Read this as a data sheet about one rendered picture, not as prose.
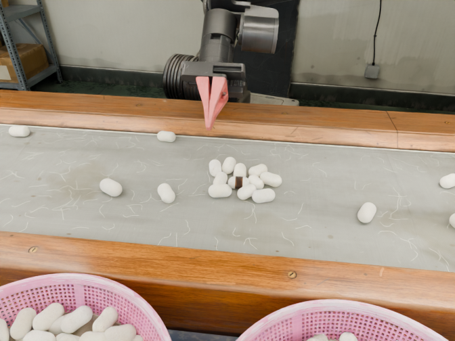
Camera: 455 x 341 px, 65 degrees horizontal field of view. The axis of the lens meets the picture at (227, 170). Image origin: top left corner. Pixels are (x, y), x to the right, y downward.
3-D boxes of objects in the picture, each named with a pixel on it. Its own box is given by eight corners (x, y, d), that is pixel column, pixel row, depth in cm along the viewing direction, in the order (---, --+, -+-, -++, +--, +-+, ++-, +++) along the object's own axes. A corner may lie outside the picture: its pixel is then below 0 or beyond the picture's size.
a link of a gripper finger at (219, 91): (221, 121, 53) (227, 65, 56) (174, 118, 54) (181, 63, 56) (225, 137, 60) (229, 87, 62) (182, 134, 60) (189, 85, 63)
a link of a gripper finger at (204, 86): (237, 122, 53) (242, 65, 55) (189, 119, 53) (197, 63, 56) (239, 139, 59) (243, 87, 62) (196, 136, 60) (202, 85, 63)
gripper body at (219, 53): (244, 74, 55) (247, 32, 57) (179, 71, 56) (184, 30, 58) (244, 94, 61) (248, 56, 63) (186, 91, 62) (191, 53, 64)
